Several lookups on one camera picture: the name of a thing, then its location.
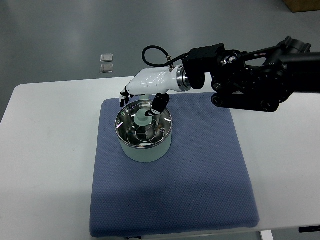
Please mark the black table bracket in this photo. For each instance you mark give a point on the black table bracket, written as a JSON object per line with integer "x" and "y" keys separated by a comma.
{"x": 309, "y": 229}

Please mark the lower metal floor plate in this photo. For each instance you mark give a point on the lower metal floor plate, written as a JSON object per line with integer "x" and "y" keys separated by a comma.
{"x": 106, "y": 68}

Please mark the metal floor plate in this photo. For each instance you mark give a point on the metal floor plate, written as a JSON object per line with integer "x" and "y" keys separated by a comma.
{"x": 106, "y": 57}
{"x": 106, "y": 68}

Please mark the glass lid with green knob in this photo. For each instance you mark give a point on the glass lid with green knob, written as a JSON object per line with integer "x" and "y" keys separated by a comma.
{"x": 135, "y": 113}

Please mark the brown cardboard box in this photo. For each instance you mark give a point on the brown cardboard box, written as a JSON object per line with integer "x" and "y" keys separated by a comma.
{"x": 298, "y": 6}

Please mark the wire steaming rack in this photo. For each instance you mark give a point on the wire steaming rack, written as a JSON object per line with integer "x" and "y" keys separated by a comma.
{"x": 145, "y": 135}

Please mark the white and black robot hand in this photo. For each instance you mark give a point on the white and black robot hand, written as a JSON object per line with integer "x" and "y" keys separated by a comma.
{"x": 156, "y": 81}

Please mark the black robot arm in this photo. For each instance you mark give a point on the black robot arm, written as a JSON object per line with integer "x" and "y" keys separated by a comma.
{"x": 256, "y": 81}

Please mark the green pot with steel interior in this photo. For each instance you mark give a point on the green pot with steel interior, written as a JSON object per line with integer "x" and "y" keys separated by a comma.
{"x": 150, "y": 154}

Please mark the upper metal floor plate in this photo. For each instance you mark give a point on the upper metal floor plate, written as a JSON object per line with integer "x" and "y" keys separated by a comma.
{"x": 106, "y": 57}

